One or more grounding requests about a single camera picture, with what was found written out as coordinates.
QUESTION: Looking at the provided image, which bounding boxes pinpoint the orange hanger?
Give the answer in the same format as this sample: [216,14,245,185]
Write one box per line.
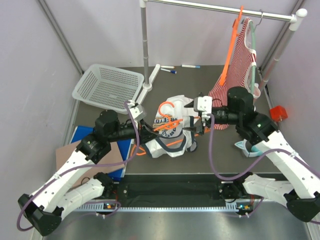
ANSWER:
[129,100,211,158]
[219,5,244,86]

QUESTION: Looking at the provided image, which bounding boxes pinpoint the white printed tank top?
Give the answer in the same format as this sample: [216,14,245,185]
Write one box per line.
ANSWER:
[144,94,200,160]

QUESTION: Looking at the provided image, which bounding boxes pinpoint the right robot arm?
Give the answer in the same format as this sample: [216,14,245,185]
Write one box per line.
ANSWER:
[185,86,320,224]

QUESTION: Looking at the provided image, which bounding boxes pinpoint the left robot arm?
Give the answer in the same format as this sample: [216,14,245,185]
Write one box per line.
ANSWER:
[16,104,157,237]

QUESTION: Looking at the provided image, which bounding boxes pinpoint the red striped tank top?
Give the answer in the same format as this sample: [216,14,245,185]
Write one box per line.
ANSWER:
[207,17,262,131]

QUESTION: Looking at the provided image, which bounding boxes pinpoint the green hanger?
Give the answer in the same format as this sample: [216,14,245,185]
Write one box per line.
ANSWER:
[246,19,261,101]

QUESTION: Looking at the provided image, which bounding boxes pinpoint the white marker blue cap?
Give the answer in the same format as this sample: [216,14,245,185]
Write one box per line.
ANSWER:
[160,68,177,74]

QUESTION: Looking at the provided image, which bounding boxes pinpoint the white marker blue tip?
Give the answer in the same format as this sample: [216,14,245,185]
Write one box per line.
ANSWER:
[181,64,201,69]

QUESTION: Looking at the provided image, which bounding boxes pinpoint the brown cardboard sheet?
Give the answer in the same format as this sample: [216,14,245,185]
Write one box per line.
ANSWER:
[55,140,125,188]

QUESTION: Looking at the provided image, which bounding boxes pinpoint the white marker orange cap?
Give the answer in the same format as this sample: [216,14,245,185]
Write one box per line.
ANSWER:
[160,65,175,69]

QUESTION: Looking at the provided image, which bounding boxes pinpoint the teal cat ear headphones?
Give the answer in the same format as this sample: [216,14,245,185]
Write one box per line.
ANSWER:
[234,139,263,158]

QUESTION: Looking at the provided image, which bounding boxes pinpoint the white perforated plastic basket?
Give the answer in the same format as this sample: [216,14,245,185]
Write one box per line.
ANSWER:
[72,64,144,115]

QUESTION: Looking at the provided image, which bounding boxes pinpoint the red cube block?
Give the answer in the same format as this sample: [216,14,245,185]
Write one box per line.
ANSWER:
[269,105,288,123]

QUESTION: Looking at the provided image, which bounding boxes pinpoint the white metal clothes rack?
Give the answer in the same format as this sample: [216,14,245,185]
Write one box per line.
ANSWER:
[131,0,309,113]

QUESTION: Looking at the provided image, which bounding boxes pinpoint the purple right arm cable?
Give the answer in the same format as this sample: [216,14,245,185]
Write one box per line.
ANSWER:
[208,113,320,218]

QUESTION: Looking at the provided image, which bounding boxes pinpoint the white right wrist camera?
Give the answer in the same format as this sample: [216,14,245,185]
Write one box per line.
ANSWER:
[193,93,213,119]

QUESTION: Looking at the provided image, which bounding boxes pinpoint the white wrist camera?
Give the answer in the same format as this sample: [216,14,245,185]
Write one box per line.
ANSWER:
[124,100,147,122]
[193,93,213,119]

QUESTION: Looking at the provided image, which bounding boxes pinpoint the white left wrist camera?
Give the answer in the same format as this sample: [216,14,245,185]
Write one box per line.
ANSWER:
[124,100,147,122]

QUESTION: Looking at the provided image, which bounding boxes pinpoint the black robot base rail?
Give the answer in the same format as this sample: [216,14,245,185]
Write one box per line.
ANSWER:
[102,173,254,207]

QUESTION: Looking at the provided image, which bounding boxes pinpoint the grey slotted cable duct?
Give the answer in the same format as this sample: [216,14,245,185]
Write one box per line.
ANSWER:
[74,202,253,213]

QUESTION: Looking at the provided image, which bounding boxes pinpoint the grey aluminium frame post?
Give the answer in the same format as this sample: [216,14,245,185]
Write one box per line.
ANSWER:
[36,0,84,75]

